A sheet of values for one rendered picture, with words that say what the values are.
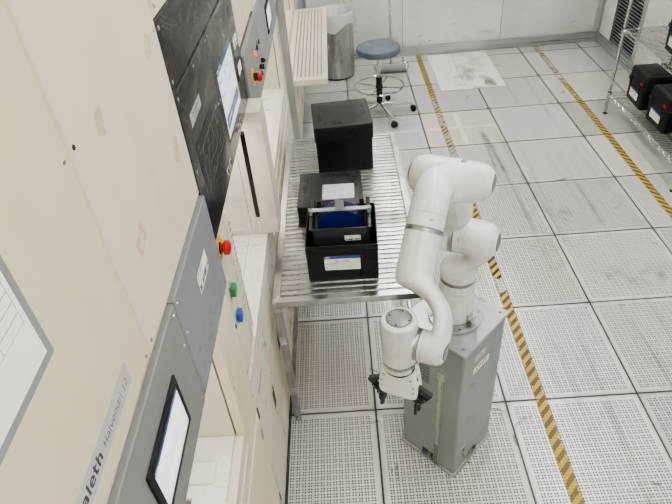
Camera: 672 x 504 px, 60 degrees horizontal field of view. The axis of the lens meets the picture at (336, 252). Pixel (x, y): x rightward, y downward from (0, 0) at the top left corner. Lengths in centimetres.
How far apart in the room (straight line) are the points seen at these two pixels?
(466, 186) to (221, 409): 88
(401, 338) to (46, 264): 82
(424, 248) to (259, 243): 112
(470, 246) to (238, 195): 94
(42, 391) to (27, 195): 21
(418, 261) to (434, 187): 17
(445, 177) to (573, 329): 200
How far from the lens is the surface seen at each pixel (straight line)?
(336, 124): 283
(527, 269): 355
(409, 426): 259
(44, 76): 79
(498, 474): 266
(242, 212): 234
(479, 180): 147
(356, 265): 223
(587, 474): 275
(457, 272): 192
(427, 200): 134
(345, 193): 218
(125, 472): 91
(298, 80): 381
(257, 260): 226
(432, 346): 133
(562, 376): 303
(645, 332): 335
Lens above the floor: 228
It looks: 39 degrees down
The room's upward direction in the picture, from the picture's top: 6 degrees counter-clockwise
